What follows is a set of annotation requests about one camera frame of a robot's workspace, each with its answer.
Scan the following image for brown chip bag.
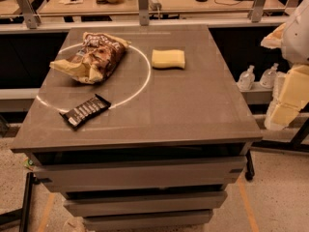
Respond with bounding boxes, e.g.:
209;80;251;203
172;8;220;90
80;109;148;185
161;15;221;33
49;32;130;84

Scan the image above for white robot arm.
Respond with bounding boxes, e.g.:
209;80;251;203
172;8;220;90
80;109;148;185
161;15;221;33
261;0;309;131

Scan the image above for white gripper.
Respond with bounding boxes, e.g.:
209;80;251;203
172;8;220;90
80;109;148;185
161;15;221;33
261;23;309;131

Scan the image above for yellow sponge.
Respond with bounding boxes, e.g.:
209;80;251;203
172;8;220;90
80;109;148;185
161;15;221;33
152;49;185;69

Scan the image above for white power strip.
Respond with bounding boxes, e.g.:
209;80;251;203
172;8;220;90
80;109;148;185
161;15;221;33
148;0;161;11

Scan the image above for black candy bar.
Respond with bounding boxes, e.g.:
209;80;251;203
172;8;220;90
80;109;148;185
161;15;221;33
61;94;111;130

